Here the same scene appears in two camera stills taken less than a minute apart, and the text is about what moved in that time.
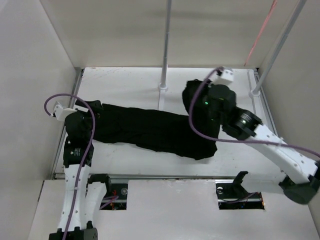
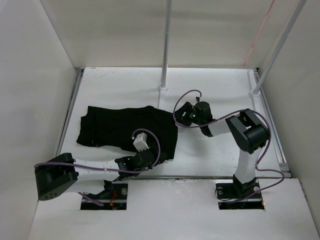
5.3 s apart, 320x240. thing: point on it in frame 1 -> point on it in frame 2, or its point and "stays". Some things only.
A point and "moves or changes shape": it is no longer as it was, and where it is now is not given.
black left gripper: [87, 114] -> [155, 157]
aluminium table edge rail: [77, 90] stays
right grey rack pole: [279, 45] stays
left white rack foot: [163, 88] stays
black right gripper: [208, 90] -> [187, 108]
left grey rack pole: [165, 61] stays
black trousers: [192, 136] moves or changes shape
